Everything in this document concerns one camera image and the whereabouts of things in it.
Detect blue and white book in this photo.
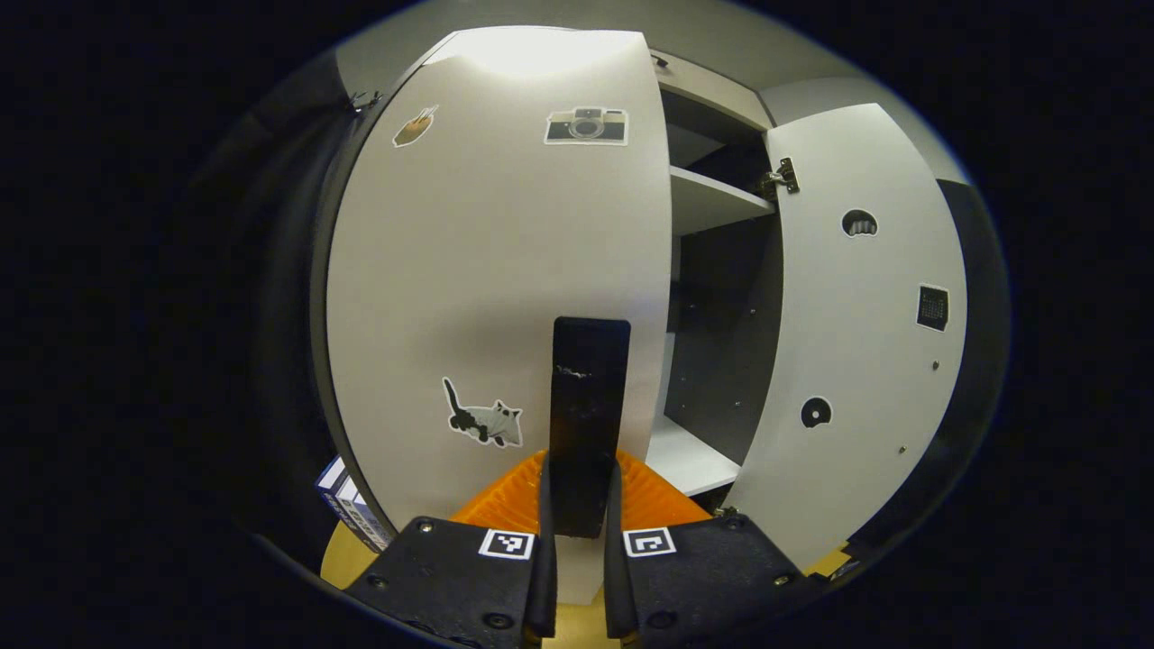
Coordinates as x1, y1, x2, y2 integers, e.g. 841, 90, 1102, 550
335, 478, 396, 553
316, 455, 362, 528

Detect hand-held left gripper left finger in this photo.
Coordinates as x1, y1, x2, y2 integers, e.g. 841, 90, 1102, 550
343, 450, 560, 646

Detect metal door hinge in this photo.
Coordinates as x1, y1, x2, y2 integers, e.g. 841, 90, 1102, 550
756, 157, 801, 201

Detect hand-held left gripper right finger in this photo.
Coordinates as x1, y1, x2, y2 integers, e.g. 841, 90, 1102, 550
602, 450, 808, 644

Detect cabinet door with camera sticker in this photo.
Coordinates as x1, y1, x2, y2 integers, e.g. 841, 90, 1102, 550
325, 27, 673, 606

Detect grey double-door shoe cabinet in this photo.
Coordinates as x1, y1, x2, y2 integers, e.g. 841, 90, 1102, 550
309, 36, 848, 580

